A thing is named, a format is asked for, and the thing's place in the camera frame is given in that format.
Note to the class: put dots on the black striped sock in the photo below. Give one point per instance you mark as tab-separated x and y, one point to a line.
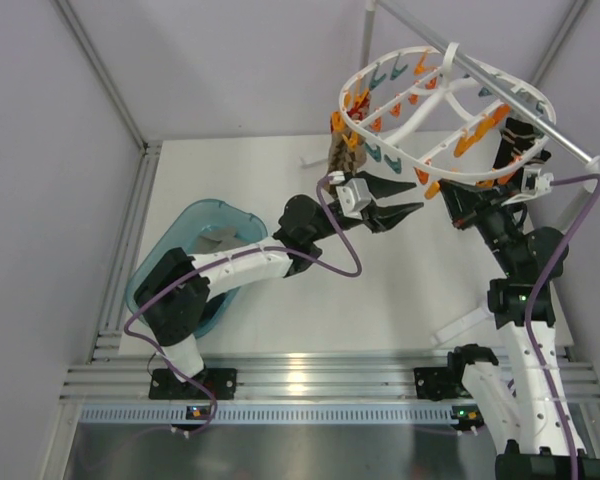
517	137

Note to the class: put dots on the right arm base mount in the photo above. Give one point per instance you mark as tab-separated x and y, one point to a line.
437	384

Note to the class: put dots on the grey sock in basket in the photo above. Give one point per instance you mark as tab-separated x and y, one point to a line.
217	240

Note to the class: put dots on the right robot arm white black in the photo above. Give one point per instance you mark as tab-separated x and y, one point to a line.
530	424

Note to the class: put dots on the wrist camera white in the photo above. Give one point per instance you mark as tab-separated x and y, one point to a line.
534	183
352	194

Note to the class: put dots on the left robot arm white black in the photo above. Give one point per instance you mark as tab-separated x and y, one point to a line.
173	296

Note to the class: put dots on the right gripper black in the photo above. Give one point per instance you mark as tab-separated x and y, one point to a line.
469	205

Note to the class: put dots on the brown checkered sock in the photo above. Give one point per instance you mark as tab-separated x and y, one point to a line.
341	157

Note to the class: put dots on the metal drying rack stand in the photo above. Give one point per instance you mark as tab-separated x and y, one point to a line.
527	100

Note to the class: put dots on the teal plastic basket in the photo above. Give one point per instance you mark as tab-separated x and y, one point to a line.
199	217

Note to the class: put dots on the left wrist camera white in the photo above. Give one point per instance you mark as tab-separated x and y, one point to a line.
352	194

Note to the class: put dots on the aluminium rail frame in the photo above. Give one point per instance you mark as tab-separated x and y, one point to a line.
318	336

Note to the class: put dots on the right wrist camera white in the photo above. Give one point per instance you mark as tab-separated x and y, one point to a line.
534	183

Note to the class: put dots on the white oval clip hanger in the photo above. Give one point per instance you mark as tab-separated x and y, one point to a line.
419	112

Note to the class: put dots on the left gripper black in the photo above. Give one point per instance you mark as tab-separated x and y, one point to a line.
380	218

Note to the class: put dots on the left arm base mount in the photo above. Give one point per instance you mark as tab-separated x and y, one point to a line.
221	382

